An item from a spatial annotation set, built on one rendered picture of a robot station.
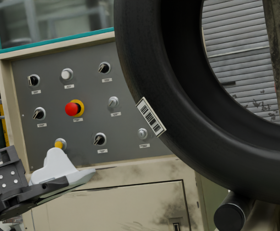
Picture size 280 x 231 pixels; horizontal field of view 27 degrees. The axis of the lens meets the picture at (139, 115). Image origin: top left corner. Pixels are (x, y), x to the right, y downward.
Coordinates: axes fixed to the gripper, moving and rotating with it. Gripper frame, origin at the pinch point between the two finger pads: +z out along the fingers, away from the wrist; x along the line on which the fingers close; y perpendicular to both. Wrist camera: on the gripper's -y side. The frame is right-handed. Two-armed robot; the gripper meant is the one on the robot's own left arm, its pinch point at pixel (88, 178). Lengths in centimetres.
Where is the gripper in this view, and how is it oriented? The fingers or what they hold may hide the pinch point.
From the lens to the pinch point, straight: 81.9
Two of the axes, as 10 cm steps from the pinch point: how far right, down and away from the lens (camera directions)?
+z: 8.8, -3.0, 3.6
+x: -2.6, 3.4, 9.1
